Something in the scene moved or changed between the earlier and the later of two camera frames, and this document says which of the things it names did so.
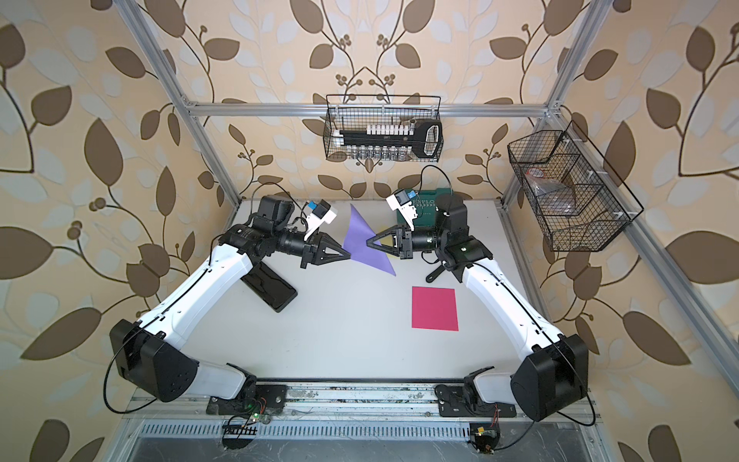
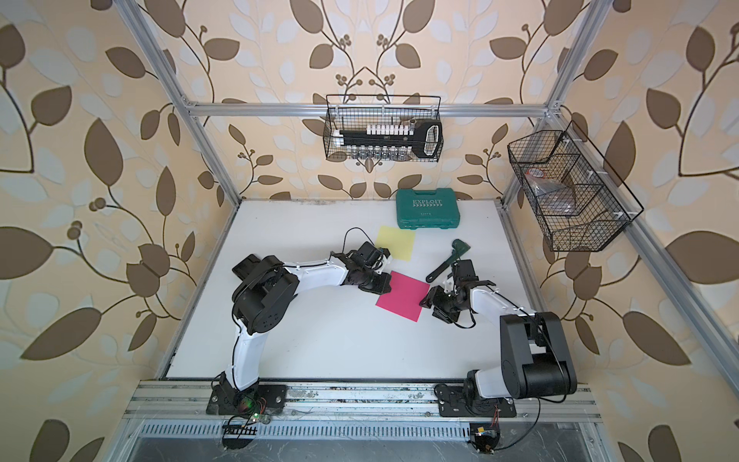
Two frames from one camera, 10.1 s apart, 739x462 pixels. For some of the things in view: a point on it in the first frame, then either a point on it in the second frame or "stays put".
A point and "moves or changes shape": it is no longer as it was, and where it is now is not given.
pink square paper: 434,309 moves or changes shape
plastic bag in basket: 554,197 stays put
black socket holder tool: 394,141 stays put
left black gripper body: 308,251 → 373,281
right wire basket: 574,206 stays put
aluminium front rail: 332,402 stays put
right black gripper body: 407,250 → 445,303
